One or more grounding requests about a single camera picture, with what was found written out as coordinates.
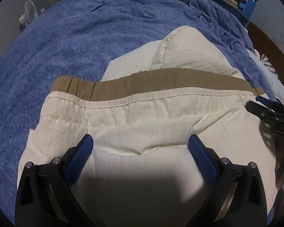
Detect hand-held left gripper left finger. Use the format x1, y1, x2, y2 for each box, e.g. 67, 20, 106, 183
15, 134, 95, 227

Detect white striped pillow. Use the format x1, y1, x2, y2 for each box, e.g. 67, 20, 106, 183
247, 48, 284, 106

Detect small white fan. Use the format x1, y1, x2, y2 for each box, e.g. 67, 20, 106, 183
18, 0, 46, 26

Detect blue fleece blanket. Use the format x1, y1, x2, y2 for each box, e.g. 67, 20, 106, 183
0, 0, 278, 221

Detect wooden headboard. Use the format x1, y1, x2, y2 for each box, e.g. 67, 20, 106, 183
247, 22, 284, 82

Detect cream trousers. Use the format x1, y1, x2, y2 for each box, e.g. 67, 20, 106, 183
18, 26, 284, 227

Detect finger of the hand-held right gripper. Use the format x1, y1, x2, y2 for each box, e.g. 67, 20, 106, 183
256, 96, 284, 111
246, 101, 284, 136

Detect blue box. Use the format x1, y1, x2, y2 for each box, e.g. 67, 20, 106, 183
237, 0, 257, 21

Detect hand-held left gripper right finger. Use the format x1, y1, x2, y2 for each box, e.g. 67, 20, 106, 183
186, 134, 268, 227

